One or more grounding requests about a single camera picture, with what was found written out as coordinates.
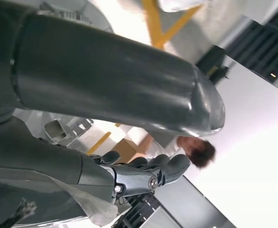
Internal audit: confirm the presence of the brown cardboard box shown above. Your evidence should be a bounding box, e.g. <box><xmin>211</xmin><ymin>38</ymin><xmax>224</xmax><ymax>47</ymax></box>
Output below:
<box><xmin>110</xmin><ymin>138</ymin><xmax>140</xmax><ymax>164</ymax></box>

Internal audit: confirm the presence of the person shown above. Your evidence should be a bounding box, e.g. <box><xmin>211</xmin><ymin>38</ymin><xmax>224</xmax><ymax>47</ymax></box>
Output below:
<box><xmin>138</xmin><ymin>133</ymin><xmax>217</xmax><ymax>169</ymax></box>

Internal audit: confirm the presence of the black frayed wrist cable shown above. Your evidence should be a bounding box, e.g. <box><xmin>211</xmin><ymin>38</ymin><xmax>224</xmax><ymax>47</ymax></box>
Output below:
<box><xmin>0</xmin><ymin>198</ymin><xmax>38</xmax><ymax>228</ymax></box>

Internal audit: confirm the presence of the white plastic shell part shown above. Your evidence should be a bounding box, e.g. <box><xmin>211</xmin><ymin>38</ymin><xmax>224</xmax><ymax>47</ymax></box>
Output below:
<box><xmin>157</xmin><ymin>0</ymin><xmax>211</xmax><ymax>13</ymax></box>

